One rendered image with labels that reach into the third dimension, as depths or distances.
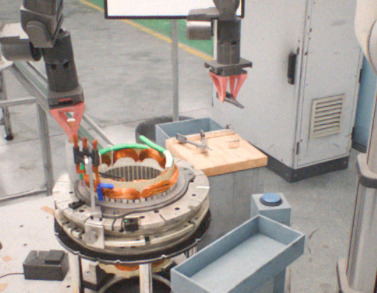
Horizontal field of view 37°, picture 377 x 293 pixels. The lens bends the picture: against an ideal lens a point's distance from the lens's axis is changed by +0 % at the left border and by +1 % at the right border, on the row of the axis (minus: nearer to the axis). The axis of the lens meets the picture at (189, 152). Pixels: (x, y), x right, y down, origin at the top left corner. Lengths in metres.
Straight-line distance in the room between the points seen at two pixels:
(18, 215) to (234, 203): 0.68
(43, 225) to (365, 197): 0.95
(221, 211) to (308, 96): 2.10
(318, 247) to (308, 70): 1.04
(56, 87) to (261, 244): 0.49
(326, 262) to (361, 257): 1.75
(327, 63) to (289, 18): 0.35
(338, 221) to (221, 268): 2.25
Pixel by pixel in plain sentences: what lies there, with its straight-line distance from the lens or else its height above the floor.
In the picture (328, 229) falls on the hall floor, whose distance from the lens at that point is 3.15.
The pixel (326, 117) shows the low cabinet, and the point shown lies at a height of 0.42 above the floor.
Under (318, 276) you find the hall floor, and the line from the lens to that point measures 2.78.
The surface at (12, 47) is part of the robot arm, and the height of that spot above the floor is 1.38.
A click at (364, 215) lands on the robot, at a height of 1.09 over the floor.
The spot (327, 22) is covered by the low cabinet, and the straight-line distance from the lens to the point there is 3.35.
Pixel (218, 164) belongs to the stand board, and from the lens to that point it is 1.31.
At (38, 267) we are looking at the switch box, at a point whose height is 0.82.
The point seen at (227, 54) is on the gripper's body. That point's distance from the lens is 1.33.
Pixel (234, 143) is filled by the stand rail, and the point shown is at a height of 1.08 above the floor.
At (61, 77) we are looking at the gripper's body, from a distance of 1.07.
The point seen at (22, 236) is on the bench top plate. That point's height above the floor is 0.78.
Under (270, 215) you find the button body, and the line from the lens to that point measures 1.20.
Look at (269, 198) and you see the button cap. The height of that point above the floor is 1.04.
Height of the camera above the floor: 1.63
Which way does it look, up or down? 24 degrees down
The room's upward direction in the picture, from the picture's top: straight up
